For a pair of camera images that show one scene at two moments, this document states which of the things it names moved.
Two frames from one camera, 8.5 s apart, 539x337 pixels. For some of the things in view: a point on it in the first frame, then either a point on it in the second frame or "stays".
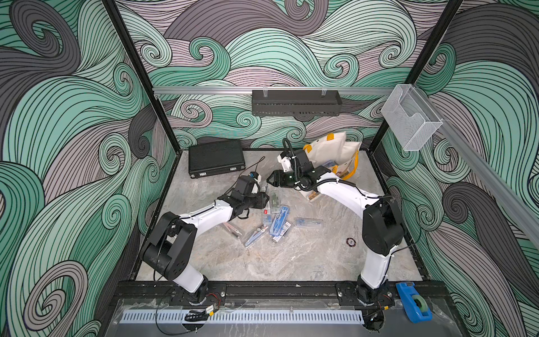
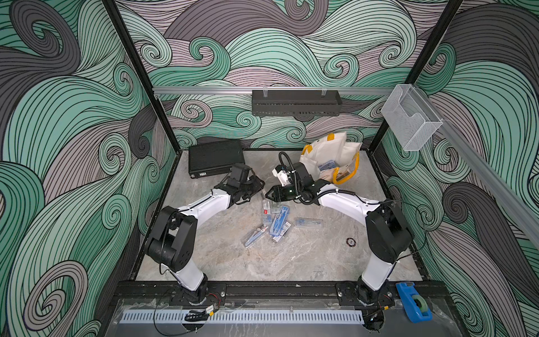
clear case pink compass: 232,229 → 343,171
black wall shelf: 296,102 stays
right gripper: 278,178 → 276,192
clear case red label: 267,213 stays
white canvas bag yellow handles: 333,152 stays
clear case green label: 275,202 stays
